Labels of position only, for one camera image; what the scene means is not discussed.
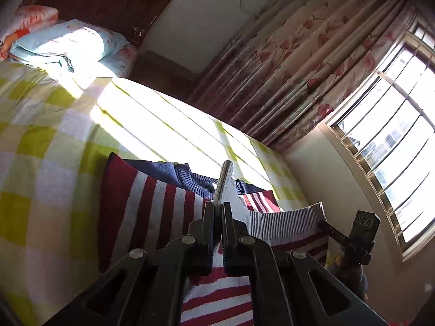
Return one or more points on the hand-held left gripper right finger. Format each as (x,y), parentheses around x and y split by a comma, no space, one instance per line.
(228,224)

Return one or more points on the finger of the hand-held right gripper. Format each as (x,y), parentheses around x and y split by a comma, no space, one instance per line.
(334,233)

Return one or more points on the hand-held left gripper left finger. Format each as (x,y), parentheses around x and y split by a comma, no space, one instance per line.
(209,224)

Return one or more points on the red and grey striped sweater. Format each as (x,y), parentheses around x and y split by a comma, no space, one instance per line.
(153,210)

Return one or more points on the person's right hand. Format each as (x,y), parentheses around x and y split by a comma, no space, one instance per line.
(351,275)

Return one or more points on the barred window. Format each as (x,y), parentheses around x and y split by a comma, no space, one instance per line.
(390,142)

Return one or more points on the wooden nightstand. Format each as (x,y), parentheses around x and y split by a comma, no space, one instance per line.
(163,74)

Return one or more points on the yellow and white checked bed sheet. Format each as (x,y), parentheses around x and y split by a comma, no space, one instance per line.
(51,149)

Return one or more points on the pink floral curtain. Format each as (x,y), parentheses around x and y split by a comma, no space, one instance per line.
(299,57)

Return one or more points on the pink floral pillow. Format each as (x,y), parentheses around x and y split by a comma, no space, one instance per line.
(27,20)
(124,61)

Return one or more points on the light blue folded quilt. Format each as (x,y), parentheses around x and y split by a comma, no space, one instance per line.
(68,46)

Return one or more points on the large dark wooden headboard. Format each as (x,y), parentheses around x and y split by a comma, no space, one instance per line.
(112,0)

